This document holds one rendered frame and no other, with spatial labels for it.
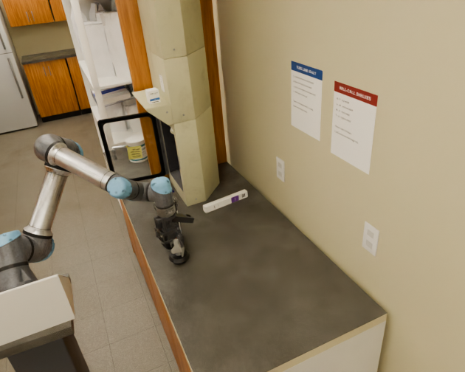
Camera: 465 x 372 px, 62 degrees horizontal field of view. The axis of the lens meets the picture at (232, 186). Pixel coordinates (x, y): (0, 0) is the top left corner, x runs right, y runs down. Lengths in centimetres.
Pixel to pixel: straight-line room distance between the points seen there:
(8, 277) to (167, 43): 112
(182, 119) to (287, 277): 88
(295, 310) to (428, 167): 69
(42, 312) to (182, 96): 106
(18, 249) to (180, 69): 100
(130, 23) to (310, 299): 153
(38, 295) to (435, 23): 147
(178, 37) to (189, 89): 23
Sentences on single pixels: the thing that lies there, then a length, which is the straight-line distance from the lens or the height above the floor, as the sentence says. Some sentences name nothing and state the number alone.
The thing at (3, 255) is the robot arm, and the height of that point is 119.
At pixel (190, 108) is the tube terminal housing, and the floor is 147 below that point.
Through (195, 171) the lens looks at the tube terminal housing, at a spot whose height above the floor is 113.
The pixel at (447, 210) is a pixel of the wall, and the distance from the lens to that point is 121.
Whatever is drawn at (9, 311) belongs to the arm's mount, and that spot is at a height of 108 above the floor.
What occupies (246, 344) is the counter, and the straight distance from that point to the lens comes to 142.
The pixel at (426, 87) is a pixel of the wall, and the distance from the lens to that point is 116.
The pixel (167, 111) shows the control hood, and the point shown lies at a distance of 186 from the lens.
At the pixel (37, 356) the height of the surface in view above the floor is 79.
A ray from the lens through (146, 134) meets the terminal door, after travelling 222.
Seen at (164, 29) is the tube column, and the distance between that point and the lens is 179.
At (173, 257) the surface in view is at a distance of 173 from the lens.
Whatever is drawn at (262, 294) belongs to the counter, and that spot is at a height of 94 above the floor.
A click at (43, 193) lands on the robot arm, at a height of 130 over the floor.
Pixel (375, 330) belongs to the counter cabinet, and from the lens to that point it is 158.
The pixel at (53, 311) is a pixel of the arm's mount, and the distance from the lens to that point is 163.
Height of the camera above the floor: 207
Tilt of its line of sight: 30 degrees down
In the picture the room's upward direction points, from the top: 5 degrees counter-clockwise
